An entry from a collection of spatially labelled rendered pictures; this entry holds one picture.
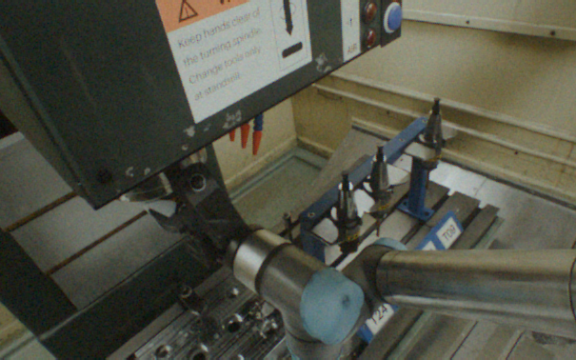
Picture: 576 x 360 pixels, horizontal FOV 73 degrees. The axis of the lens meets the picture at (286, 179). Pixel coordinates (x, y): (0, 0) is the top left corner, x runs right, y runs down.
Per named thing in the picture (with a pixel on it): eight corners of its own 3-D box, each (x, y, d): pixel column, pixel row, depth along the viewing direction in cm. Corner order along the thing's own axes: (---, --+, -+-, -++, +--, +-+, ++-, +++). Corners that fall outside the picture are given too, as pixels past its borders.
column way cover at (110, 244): (214, 220, 130) (163, 75, 98) (77, 317, 107) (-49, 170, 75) (206, 213, 133) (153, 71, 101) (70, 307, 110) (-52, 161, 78)
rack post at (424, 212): (434, 212, 119) (446, 130, 100) (425, 223, 116) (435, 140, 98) (406, 200, 125) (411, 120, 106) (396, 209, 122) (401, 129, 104)
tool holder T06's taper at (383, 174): (373, 175, 86) (373, 150, 82) (392, 180, 84) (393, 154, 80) (365, 187, 83) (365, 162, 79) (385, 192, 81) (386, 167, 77)
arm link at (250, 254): (249, 270, 44) (295, 227, 49) (223, 251, 47) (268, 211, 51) (259, 306, 49) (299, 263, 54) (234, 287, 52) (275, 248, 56)
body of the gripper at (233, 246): (183, 250, 59) (237, 293, 52) (166, 211, 53) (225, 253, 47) (220, 220, 63) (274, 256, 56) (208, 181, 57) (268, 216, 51)
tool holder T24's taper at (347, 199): (347, 201, 81) (346, 176, 77) (363, 211, 78) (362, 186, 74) (331, 212, 79) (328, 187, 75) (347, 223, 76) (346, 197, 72)
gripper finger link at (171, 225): (144, 223, 56) (192, 241, 52) (140, 215, 55) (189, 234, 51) (166, 201, 59) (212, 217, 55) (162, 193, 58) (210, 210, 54)
